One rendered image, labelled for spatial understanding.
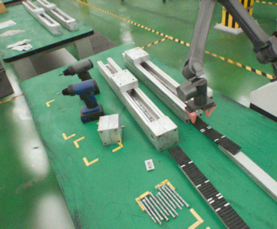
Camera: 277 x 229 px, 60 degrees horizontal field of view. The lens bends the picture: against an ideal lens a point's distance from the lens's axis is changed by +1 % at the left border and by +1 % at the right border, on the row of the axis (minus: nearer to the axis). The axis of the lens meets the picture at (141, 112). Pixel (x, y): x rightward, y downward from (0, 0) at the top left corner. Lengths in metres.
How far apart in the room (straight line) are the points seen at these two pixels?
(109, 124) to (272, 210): 0.69
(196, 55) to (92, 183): 0.66
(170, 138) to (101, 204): 0.38
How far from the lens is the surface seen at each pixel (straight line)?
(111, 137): 1.09
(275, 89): 1.18
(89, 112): 1.26
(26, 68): 2.71
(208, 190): 0.88
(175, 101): 1.16
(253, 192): 0.94
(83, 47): 2.77
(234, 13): 1.26
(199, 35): 1.08
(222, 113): 1.22
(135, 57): 1.55
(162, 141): 1.01
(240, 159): 0.98
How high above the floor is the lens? 1.55
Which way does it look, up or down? 37 degrees down
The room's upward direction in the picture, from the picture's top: 11 degrees counter-clockwise
